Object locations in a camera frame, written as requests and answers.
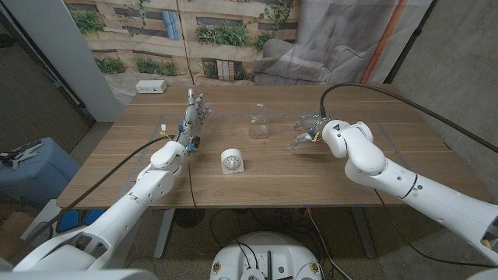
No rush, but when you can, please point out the grey metal tool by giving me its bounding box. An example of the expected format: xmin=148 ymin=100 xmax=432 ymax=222
xmin=0 ymin=139 xmax=44 ymax=171

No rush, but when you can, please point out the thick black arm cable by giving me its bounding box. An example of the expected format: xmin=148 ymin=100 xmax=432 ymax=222
xmin=7 ymin=135 xmax=176 ymax=261
xmin=319 ymin=82 xmax=498 ymax=154

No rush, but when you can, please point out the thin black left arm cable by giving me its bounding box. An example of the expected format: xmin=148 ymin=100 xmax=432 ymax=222
xmin=187 ymin=150 xmax=199 ymax=213

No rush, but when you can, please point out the white kitchen timer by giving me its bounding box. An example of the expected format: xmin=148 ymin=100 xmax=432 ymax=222
xmin=220 ymin=148 xmax=245 ymax=175

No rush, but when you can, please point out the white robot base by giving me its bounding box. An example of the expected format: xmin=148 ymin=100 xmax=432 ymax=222
xmin=209 ymin=231 xmax=323 ymax=280

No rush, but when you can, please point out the white table leg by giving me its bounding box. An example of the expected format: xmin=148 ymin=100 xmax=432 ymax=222
xmin=352 ymin=206 xmax=377 ymax=260
xmin=153 ymin=208 xmax=176 ymax=260

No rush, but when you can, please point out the grey floor cable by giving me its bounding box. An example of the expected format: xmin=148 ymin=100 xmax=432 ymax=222
xmin=306 ymin=207 xmax=353 ymax=280

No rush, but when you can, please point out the blue and black floor device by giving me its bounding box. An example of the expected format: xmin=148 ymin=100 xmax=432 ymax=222
xmin=55 ymin=208 xmax=107 ymax=235

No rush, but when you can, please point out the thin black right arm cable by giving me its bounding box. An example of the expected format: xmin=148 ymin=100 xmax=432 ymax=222
xmin=373 ymin=188 xmax=498 ymax=269

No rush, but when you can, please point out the black backdrop stand pole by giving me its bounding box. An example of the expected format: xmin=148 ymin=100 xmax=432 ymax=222
xmin=383 ymin=0 xmax=439 ymax=85

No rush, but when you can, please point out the white power strip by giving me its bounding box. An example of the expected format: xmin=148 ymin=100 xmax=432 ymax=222
xmin=135 ymin=79 xmax=168 ymax=95

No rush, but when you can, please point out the blue storage box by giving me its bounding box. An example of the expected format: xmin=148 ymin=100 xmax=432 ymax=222
xmin=0 ymin=136 xmax=82 ymax=209

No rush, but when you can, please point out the brown cardboard box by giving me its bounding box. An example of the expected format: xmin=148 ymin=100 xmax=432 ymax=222
xmin=0 ymin=212 xmax=34 ymax=254

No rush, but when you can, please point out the printed fabric backdrop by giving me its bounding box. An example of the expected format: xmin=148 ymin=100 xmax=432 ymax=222
xmin=63 ymin=0 xmax=435 ymax=108

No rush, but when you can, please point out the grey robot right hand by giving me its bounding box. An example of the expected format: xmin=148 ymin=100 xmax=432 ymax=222
xmin=288 ymin=114 xmax=331 ymax=152

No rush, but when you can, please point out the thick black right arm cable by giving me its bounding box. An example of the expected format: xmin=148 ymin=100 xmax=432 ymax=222
xmin=319 ymin=82 xmax=498 ymax=154

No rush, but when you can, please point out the clear plastic cup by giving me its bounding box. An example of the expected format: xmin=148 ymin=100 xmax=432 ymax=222
xmin=247 ymin=103 xmax=270 ymax=140

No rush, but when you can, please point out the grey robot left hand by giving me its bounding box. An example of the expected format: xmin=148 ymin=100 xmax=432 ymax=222
xmin=173 ymin=88 xmax=212 ymax=153

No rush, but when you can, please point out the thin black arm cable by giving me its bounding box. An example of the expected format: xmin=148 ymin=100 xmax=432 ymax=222
xmin=187 ymin=150 xmax=199 ymax=213
xmin=373 ymin=188 xmax=498 ymax=269

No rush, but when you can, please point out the black round floor object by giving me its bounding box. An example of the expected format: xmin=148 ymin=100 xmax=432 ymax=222
xmin=174 ymin=208 xmax=206 ymax=229

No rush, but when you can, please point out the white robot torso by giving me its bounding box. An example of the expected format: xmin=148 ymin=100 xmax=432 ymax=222
xmin=0 ymin=268 xmax=159 ymax=280

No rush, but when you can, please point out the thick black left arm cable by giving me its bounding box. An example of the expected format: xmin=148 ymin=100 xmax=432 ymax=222
xmin=7 ymin=135 xmax=176 ymax=261

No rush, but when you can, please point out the white floor box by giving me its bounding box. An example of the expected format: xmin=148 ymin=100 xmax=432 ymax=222
xmin=31 ymin=199 xmax=63 ymax=240

